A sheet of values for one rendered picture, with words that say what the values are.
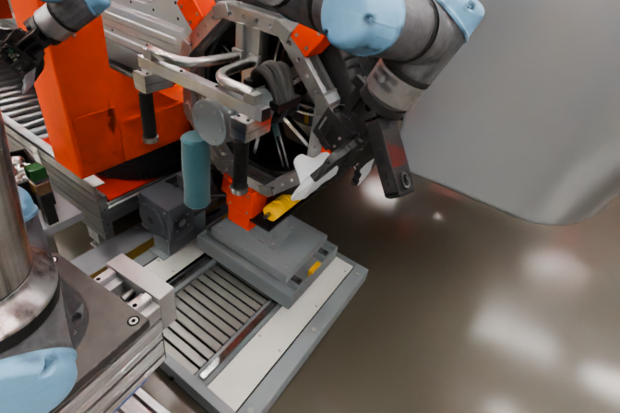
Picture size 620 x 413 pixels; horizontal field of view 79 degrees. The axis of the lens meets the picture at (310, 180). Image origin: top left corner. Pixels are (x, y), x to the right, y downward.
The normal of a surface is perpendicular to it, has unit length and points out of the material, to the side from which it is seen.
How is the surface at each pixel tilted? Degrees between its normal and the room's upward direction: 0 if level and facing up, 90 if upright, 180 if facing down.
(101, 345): 0
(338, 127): 81
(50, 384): 97
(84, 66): 90
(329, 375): 0
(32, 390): 97
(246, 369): 0
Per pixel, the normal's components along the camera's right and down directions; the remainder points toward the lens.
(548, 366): 0.15, -0.81
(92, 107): 0.82, 0.41
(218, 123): -0.55, 0.41
